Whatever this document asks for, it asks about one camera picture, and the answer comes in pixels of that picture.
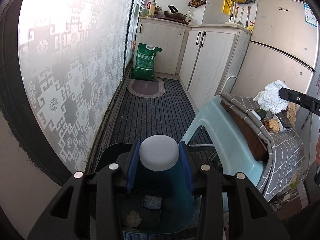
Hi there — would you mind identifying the green avocado piece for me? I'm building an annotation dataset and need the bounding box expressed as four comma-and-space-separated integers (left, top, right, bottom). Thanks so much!
255, 108, 267, 120

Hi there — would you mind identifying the white bottle cap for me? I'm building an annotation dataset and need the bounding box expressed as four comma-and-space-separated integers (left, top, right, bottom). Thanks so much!
139, 135, 179, 172

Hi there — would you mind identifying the cooking oil bottle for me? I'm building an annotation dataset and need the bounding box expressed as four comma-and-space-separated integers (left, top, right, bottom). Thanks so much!
139, 0, 151, 17

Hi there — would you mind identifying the black frying pan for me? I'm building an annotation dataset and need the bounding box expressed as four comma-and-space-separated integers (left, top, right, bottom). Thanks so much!
164, 5, 187, 21

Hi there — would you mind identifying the oval grey floor mat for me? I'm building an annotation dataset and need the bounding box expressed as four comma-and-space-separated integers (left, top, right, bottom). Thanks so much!
127, 78, 165, 99

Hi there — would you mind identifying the blue tissue packet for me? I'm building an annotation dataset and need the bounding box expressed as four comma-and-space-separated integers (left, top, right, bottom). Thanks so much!
143, 195, 162, 210

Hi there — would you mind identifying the frosted patterned sliding door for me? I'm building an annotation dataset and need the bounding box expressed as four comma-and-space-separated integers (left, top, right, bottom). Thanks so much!
0, 0, 148, 181

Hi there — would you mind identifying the green rice bag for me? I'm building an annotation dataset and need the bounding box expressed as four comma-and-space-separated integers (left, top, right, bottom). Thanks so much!
131, 43, 162, 81

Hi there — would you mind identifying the grey checked tablecloth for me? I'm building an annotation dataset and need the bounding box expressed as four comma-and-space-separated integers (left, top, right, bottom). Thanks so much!
220, 93, 305, 201

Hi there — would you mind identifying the wall spice rack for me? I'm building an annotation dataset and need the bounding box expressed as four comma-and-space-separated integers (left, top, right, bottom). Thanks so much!
188, 0, 207, 8

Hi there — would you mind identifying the white plastic bag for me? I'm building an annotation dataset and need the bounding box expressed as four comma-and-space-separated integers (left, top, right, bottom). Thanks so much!
253, 80, 290, 114

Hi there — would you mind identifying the light blue plastic stool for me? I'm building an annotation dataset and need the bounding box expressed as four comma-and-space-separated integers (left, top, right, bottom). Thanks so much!
182, 96, 264, 185

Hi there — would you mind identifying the brown wooden board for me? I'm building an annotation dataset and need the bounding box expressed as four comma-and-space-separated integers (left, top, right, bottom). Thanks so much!
220, 101, 268, 164

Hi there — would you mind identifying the teal trash bin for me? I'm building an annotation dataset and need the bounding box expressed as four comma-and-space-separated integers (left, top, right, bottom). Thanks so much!
95, 141, 195, 235

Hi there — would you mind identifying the striped dark floor carpet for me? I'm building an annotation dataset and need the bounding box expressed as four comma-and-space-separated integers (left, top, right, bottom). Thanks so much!
109, 79, 196, 145

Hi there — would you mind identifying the white kitchen cabinet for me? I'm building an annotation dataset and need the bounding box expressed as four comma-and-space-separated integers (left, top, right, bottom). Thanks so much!
134, 17, 191, 75

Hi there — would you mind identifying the yellow cutting board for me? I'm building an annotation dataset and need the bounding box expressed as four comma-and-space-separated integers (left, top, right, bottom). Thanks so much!
222, 0, 233, 15

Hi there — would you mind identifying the stained tissue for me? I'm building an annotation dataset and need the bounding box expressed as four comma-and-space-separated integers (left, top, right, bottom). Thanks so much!
263, 119, 280, 133

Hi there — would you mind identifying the silver refrigerator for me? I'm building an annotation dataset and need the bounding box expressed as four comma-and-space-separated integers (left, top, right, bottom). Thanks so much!
231, 0, 319, 98

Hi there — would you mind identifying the white corner cabinet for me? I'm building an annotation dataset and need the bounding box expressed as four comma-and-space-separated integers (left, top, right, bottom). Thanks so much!
179, 23, 251, 109

